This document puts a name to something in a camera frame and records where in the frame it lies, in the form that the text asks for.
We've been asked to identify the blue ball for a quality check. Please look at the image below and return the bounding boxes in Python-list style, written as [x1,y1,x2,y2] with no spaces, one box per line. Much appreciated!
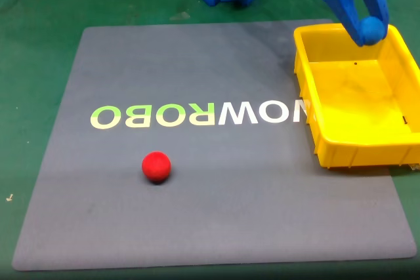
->
[359,16,387,46]

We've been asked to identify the green table cover mat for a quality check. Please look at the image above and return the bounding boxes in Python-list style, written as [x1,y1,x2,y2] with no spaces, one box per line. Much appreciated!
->
[0,0,420,280]

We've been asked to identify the red ball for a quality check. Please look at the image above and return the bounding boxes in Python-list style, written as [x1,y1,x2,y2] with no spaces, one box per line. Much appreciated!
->
[141,151,173,184]

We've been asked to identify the grey mat with NOWROBO print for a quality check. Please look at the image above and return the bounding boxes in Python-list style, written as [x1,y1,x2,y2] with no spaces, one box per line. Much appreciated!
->
[11,18,417,271]

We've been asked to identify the yellow plastic bin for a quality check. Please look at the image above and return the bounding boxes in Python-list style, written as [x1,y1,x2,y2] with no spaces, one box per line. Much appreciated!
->
[293,23,420,170]

